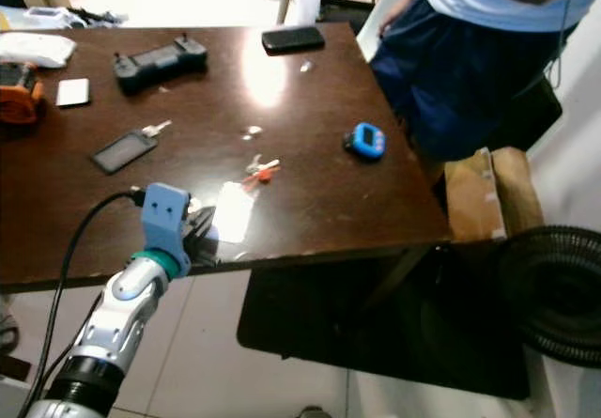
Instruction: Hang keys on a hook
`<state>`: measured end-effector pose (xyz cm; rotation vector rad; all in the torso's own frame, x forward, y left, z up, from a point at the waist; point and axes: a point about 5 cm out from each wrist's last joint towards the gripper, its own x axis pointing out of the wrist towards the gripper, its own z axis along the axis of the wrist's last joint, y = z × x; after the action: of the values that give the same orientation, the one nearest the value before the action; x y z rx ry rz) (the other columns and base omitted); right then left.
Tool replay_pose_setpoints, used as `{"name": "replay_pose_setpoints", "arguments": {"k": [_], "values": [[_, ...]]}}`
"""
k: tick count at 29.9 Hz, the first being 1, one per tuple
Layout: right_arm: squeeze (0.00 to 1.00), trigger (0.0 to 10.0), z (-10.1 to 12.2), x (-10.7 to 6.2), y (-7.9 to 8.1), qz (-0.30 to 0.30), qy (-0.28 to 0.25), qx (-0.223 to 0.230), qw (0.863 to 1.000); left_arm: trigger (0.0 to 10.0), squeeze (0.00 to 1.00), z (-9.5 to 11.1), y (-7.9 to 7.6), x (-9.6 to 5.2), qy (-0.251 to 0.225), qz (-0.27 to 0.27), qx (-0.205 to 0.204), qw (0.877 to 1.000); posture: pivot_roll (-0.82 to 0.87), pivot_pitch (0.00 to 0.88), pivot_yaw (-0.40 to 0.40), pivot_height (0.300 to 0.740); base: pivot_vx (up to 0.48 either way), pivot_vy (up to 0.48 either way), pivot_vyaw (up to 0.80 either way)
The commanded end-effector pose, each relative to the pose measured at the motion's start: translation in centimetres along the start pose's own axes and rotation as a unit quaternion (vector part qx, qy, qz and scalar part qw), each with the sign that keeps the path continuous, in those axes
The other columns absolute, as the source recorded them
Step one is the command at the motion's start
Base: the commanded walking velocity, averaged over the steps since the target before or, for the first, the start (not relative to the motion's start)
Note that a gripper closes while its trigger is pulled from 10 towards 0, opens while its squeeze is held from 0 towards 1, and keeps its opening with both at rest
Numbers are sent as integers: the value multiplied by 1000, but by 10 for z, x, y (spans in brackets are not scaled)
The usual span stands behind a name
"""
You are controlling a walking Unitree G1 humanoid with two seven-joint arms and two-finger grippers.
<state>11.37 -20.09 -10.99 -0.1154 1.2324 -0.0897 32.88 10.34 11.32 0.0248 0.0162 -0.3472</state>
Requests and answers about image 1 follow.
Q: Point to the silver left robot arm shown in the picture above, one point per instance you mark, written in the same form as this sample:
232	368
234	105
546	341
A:
117	319

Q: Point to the keys with orange tag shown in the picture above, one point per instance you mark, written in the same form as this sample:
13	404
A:
257	171

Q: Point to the black card holder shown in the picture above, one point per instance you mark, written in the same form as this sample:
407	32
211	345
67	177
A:
123	153

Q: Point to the silver key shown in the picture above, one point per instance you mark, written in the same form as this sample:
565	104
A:
158	129

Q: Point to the small crumpled clear wrapper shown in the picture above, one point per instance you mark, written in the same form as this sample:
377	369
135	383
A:
253	131
305	65

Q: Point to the black handheld controller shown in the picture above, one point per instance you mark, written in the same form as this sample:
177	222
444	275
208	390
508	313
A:
160	64

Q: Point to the white card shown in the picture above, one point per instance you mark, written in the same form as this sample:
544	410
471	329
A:
73	93

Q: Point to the black phone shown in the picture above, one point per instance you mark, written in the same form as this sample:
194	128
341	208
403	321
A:
293	39

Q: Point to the orange black battery pack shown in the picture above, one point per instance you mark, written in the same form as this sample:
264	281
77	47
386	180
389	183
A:
19	97

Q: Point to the white wipes packet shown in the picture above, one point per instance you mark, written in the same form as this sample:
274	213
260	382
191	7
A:
38	50

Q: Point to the brown cardboard box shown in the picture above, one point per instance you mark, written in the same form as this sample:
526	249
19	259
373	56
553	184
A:
479	193

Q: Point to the person in blue shorts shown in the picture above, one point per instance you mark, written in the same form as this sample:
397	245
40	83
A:
460	70

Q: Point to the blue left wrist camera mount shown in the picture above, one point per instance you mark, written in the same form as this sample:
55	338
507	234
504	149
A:
164	221

